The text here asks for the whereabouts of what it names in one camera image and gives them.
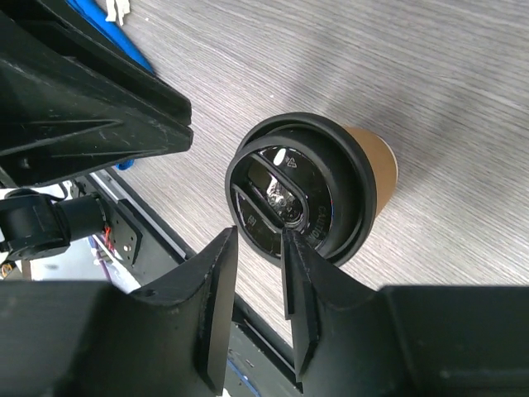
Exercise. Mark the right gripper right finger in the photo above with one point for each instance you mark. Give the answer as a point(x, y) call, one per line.
point(401, 340)

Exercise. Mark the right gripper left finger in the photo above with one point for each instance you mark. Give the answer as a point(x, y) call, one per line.
point(84, 338)

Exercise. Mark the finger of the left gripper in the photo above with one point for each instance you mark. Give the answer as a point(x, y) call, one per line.
point(72, 103)

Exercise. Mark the black plastic cup lid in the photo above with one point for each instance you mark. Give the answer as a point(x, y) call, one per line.
point(303, 172)

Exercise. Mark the brown paper coffee cup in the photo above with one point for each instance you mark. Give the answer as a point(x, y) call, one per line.
point(383, 163)

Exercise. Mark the blue folded cloth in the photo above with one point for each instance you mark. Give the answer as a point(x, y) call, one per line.
point(95, 16)

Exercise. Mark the white paper straws bundle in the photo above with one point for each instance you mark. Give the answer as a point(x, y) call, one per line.
point(117, 10)

